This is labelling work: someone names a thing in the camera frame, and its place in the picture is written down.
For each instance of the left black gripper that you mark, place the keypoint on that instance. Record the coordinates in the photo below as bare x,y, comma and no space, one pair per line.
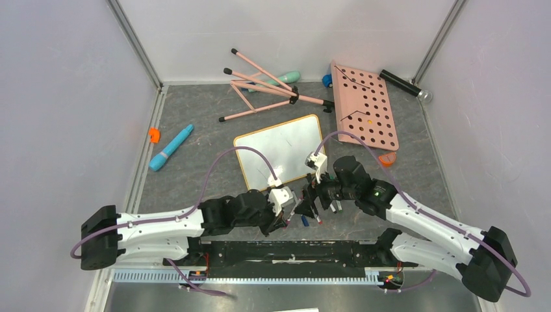
275,222

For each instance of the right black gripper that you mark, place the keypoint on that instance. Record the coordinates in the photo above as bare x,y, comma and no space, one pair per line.
318,194

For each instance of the yellow-framed whiteboard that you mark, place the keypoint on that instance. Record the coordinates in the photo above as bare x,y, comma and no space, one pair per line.
285,145

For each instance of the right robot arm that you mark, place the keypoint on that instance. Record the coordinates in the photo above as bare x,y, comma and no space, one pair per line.
482,260

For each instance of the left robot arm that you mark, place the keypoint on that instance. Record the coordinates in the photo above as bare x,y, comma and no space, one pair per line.
109,237

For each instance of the blue whiteboard marker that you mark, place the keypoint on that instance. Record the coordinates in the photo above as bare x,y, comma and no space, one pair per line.
304,221

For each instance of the orange semicircle block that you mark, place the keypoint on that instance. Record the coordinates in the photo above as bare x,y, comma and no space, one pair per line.
388,159

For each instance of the pink perforated board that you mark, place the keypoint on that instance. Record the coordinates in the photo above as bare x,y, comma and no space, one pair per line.
362,108

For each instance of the blue toy car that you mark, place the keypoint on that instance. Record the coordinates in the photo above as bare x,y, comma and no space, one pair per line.
327,81

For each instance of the large blue toy marker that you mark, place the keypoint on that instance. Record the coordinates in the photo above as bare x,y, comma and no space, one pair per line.
160,159

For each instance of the pink folding easel stand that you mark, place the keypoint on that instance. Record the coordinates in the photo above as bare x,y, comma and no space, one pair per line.
291,94

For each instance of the mint green toy marker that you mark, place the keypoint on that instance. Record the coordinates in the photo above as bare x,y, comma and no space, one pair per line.
288,78

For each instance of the small orange clip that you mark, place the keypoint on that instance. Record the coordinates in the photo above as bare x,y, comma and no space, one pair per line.
154,135

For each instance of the black flashlight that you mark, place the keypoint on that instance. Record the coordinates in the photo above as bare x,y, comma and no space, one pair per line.
424,96

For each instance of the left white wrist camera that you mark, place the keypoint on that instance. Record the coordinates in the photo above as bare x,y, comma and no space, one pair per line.
280,198

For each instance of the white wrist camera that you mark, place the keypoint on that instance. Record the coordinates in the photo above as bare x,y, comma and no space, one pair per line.
318,162
280,198

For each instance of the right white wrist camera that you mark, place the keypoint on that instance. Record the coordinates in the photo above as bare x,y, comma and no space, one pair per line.
318,162

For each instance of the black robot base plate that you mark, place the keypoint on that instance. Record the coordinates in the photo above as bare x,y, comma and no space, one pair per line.
287,258

